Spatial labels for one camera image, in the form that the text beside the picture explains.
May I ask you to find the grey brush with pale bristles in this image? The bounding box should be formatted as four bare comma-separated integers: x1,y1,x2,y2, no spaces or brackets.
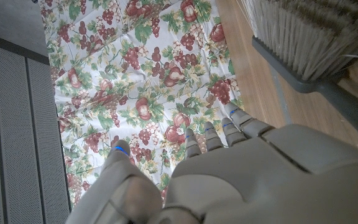
241,0,358,141

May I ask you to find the floral fruit print backdrop cloth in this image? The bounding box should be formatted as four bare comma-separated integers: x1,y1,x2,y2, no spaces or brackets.
38,0,245,207

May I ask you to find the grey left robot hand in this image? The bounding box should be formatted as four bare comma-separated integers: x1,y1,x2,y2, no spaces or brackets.
65,102,358,224

